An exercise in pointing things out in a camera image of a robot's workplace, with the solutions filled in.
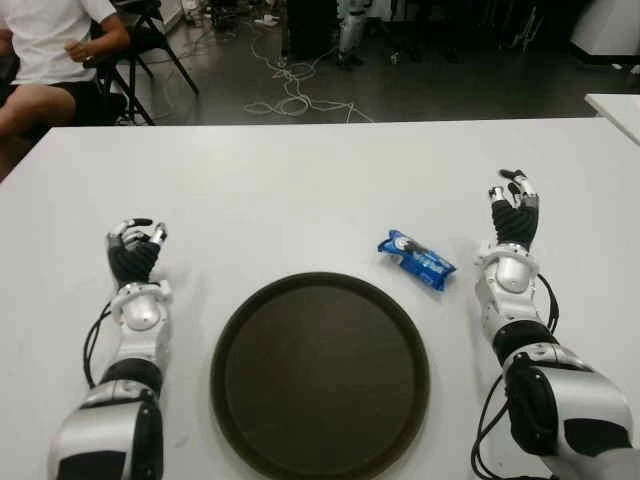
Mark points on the white side table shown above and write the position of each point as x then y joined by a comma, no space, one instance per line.
617,110

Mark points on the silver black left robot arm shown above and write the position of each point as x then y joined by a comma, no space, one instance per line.
142,312

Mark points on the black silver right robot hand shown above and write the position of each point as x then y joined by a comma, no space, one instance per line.
517,225

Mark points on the white cabinet with black base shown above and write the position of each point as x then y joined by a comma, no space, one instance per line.
607,25

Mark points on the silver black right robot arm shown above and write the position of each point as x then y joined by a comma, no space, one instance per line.
512,272

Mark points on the round dark brown tray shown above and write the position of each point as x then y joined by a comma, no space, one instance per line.
320,380

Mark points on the black folding chair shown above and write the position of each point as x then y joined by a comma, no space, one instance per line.
145,45

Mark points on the silver humanoid robot legs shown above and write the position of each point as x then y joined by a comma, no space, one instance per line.
350,30

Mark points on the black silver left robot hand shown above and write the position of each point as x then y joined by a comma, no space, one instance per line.
131,260

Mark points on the blue Oreo cookie packet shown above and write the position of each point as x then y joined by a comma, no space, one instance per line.
417,260

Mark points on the folded metal stand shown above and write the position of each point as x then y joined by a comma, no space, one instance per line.
529,27

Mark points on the seated person in white shirt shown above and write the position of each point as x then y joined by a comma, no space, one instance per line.
45,45

